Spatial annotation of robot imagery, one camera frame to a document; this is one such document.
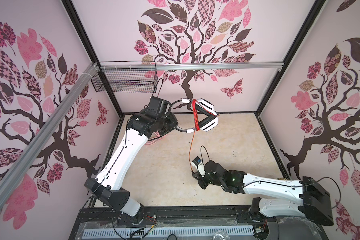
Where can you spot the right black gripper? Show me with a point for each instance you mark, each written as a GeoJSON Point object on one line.
{"type": "Point", "coordinates": [204, 179]}

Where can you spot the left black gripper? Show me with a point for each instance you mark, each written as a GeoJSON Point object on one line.
{"type": "Point", "coordinates": [172, 120]}

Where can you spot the white black headphones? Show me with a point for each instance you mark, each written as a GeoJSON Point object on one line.
{"type": "Point", "coordinates": [205, 116]}

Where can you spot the pink headphones with cable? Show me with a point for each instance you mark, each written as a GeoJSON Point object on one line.
{"type": "Point", "coordinates": [155, 139]}

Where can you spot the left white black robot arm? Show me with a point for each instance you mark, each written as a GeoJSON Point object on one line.
{"type": "Point", "coordinates": [107, 185]}

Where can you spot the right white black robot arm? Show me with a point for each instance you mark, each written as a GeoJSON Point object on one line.
{"type": "Point", "coordinates": [274, 198]}

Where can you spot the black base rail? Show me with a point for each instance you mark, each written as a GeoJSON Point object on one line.
{"type": "Point", "coordinates": [276, 228]}

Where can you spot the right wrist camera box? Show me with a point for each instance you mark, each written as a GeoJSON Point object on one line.
{"type": "Point", "coordinates": [199, 165]}

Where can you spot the black wire mesh basket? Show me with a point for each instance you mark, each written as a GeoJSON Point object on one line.
{"type": "Point", "coordinates": [126, 77]}

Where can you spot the back aluminium rail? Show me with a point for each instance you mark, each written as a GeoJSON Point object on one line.
{"type": "Point", "coordinates": [209, 66]}

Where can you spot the aluminium rail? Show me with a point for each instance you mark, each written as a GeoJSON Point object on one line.
{"type": "Point", "coordinates": [16, 172]}
{"type": "Point", "coordinates": [209, 66]}

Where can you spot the white slotted cable duct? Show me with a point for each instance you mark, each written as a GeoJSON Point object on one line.
{"type": "Point", "coordinates": [161, 233]}

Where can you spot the left aluminium rail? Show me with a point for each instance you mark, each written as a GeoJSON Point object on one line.
{"type": "Point", "coordinates": [16, 172]}

